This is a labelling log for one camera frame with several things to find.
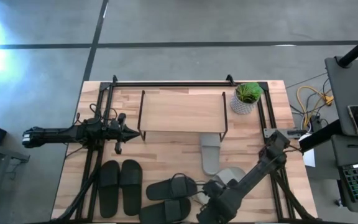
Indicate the grey side desk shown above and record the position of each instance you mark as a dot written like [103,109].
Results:
[353,152]
[350,90]

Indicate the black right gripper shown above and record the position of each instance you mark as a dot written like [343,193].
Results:
[214,189]

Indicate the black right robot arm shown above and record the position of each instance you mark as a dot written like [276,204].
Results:
[259,165]

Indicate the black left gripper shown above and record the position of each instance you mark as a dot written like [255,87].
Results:
[117,132]

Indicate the black slide sandal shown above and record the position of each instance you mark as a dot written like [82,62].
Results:
[160,213]
[109,193]
[166,189]
[130,193]

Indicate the grey metal table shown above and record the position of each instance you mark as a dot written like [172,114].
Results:
[5,151]

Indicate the black power strip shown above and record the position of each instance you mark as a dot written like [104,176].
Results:
[315,123]

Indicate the black round pole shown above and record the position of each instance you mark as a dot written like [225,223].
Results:
[356,51]

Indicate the white paper sheet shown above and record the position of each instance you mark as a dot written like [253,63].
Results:
[309,157]

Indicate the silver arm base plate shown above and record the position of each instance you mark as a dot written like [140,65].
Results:
[270,133]

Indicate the green plant white pot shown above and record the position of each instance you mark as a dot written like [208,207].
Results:
[242,105]

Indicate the wooden shelf black metal frame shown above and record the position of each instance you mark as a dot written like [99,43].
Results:
[182,112]

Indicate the black diagonal beam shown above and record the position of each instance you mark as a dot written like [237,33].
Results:
[319,137]

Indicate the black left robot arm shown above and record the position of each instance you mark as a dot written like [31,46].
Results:
[57,134]

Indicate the black aluminium table frame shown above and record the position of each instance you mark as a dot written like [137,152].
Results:
[182,84]

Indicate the grey slide sandal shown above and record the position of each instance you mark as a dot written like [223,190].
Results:
[210,155]
[232,174]

